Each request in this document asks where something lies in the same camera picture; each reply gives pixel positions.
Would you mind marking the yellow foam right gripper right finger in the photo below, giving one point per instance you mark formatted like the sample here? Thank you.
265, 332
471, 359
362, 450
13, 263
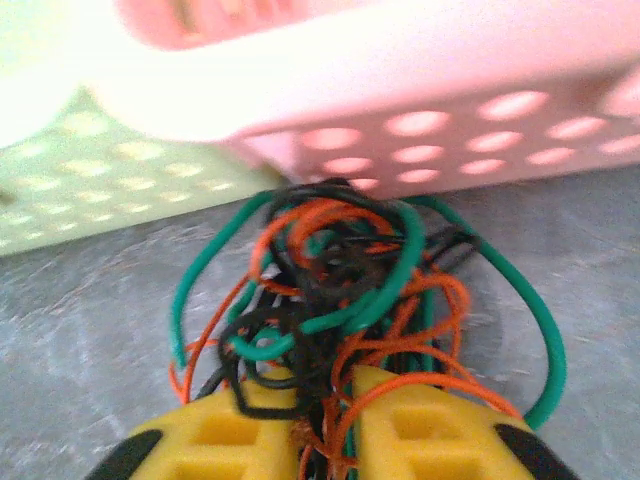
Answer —
430, 440

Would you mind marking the pink perforated plastic basket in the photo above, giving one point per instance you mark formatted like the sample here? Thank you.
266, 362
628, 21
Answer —
450, 75

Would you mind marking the green perforated plastic basket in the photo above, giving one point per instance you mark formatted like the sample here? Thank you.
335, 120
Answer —
100, 190

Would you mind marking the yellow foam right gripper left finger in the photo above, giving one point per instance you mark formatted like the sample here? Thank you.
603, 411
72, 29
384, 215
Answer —
210, 440

